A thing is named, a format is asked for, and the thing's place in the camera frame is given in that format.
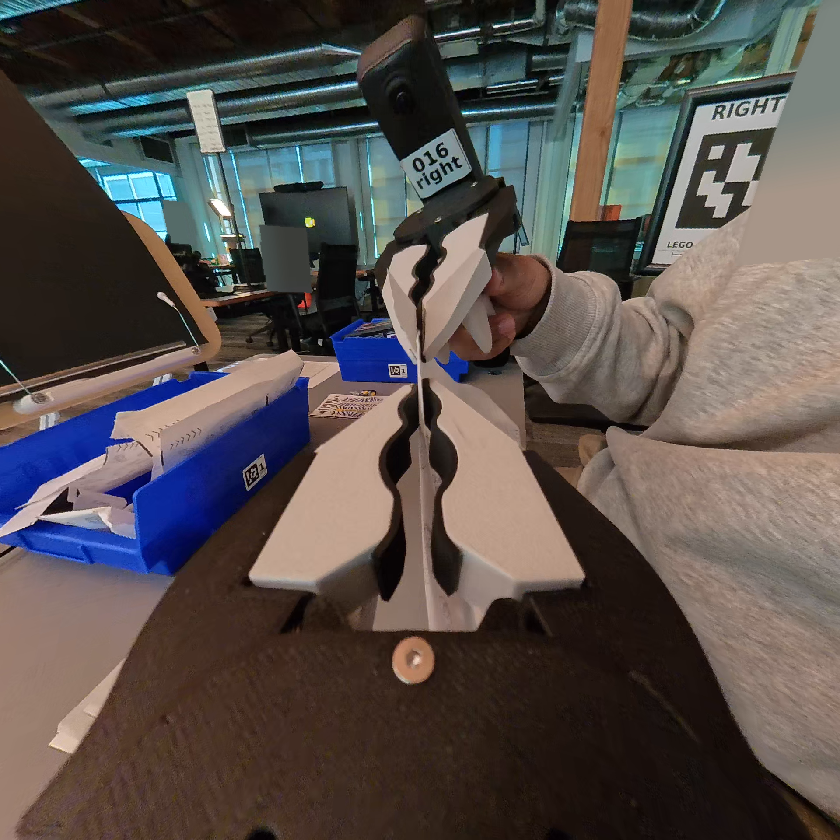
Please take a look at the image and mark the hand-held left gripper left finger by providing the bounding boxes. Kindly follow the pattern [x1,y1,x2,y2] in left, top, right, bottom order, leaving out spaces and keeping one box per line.
[248,379,424,623]

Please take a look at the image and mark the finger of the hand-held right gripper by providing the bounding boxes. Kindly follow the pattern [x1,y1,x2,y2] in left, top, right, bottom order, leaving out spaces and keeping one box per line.
[410,212,493,363]
[381,243,431,352]

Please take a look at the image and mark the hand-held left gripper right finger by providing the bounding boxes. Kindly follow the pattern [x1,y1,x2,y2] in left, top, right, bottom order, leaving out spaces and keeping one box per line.
[423,377,586,618]

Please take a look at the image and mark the white printed paper bag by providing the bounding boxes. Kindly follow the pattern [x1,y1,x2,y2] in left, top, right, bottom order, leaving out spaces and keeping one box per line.
[392,328,488,632]

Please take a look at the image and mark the person's right forearm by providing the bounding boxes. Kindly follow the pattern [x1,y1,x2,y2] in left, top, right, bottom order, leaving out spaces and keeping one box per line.
[511,213,840,460]

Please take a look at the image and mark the person's right hand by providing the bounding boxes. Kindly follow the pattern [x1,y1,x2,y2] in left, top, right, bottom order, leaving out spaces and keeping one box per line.
[451,251,553,362]

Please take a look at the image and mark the black office chair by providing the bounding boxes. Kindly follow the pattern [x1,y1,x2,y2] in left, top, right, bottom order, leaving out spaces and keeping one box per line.
[314,243,360,349]
[558,218,643,301]

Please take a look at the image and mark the blue plastic bin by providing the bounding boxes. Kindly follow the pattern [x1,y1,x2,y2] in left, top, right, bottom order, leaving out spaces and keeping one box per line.
[330,319,471,385]
[0,369,311,576]

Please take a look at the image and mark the large black monitor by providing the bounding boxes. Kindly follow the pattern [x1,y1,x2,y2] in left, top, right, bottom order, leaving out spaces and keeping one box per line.
[259,185,360,260]

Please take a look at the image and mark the striped sticker sheet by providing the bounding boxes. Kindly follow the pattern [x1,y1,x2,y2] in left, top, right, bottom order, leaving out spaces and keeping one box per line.
[308,392,386,421]

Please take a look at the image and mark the pile of torn paper bags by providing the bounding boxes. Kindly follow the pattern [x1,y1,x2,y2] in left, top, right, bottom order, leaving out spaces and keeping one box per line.
[0,350,306,536]

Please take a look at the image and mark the white light panel stand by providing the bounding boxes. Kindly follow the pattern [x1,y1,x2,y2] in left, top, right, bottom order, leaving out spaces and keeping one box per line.
[185,88,253,293]

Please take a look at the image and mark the person's torso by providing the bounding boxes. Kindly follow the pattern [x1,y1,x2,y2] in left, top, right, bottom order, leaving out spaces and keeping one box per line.
[577,420,840,821]

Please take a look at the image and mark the framed marker poster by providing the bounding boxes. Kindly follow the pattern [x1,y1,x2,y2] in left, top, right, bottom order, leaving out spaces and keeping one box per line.
[640,73,796,275]

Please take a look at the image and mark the white instruction booklet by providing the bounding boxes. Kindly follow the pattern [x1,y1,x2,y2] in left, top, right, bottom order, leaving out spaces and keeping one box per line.
[49,656,129,756]

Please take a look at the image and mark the wooden document stand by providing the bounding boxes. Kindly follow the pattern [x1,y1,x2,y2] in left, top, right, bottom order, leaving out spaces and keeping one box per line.
[0,69,222,431]

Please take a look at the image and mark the wooden post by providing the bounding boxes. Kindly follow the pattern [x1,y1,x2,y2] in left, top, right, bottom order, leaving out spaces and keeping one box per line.
[570,0,635,224]

